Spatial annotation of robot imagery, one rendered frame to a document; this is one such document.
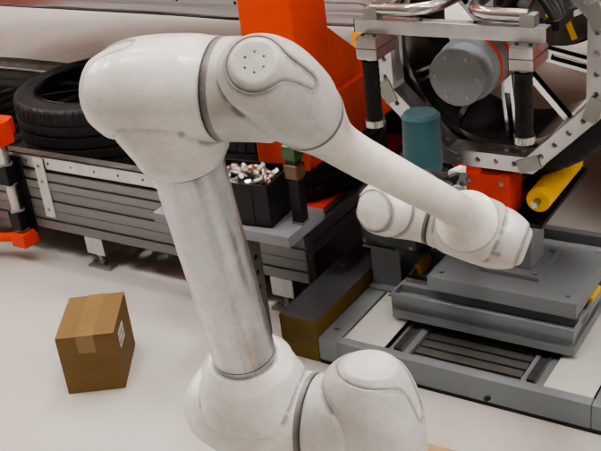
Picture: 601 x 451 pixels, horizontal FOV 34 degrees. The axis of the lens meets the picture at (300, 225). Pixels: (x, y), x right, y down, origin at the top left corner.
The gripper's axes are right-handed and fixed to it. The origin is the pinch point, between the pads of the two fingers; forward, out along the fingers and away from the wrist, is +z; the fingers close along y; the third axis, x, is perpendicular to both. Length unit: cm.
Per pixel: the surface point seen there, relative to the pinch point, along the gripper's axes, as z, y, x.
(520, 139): 4.8, -11.3, -7.6
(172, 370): 23, 87, 67
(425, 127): 18.6, 14.1, -6.7
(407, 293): 52, 30, 43
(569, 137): 28.6, -15.5, -5.5
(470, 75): 11.3, 1.8, -19.2
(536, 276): 53, -4, 34
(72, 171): 55, 147, 21
